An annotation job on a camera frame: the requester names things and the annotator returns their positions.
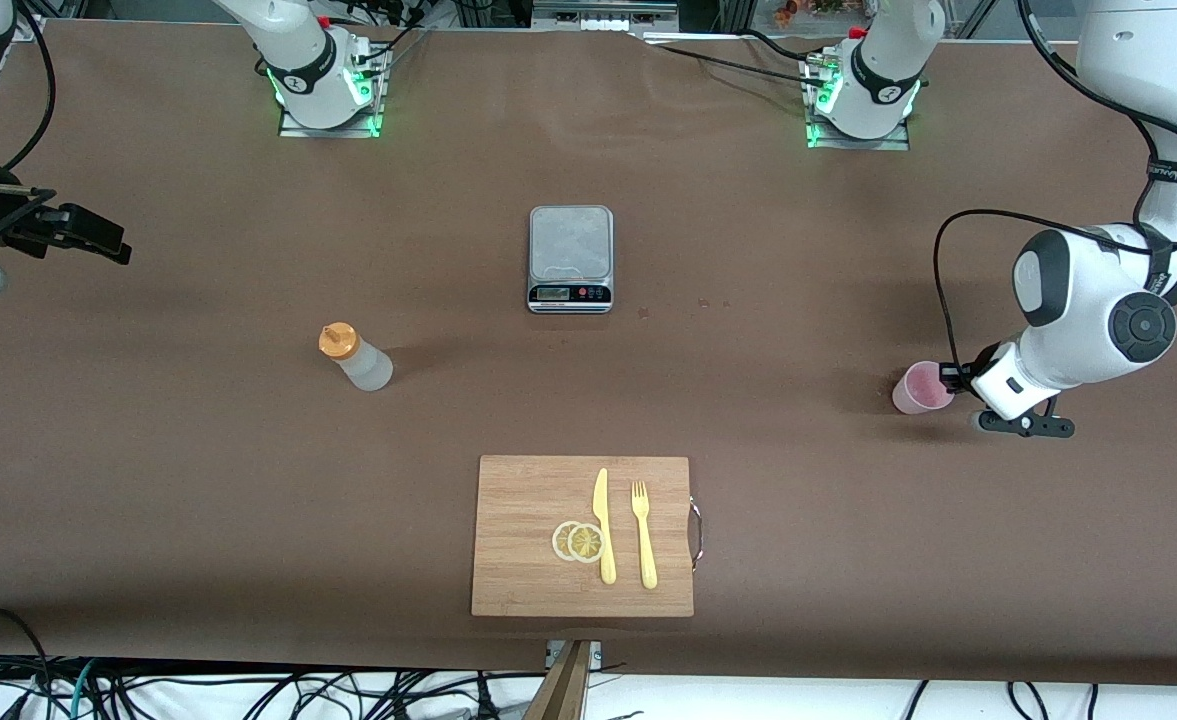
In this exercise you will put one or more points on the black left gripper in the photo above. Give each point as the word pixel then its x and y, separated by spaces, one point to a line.
pixel 972 376

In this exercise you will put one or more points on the pink plastic cup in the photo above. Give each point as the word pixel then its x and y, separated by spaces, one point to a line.
pixel 916 395

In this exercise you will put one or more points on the white squeeze bottle orange cap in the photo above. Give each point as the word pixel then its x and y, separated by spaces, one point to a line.
pixel 363 365

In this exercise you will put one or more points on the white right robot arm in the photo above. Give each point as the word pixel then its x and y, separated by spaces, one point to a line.
pixel 298 60

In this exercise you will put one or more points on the brown table cover sheet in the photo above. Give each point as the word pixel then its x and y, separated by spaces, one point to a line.
pixel 248 500

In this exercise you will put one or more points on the yellow plastic fork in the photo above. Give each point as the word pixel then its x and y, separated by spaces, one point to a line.
pixel 647 550

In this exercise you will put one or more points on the yellow plastic knife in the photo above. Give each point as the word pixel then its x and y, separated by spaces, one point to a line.
pixel 606 550

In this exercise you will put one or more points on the lemon slice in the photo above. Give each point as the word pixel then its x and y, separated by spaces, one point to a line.
pixel 558 541
pixel 586 543

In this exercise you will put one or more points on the orange background item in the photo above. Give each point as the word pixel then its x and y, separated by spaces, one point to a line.
pixel 788 10

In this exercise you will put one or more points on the silver digital kitchen scale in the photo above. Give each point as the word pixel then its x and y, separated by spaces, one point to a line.
pixel 570 245

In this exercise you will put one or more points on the bamboo cutting board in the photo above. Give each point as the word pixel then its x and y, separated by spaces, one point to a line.
pixel 518 540

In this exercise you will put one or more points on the white power strip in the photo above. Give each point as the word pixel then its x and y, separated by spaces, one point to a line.
pixel 593 22

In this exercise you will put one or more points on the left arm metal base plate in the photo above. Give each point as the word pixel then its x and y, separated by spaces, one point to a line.
pixel 893 142

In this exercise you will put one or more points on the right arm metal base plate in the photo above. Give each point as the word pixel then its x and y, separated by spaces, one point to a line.
pixel 368 115

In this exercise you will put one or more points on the small metal bracket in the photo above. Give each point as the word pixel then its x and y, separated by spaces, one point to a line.
pixel 593 655

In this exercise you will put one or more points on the wooden post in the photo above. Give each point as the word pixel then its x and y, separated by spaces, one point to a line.
pixel 563 690

